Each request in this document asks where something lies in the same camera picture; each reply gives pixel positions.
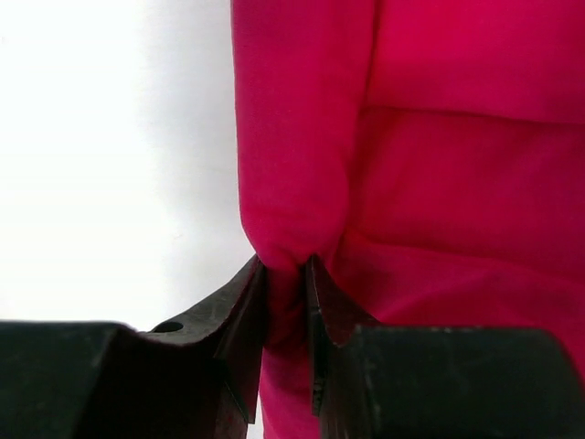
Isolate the pink t shirt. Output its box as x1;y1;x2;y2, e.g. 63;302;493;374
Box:
231;1;584;438

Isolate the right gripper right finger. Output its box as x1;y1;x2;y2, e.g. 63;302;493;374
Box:
304;257;584;438

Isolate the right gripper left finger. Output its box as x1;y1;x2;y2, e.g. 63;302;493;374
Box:
1;258;266;438

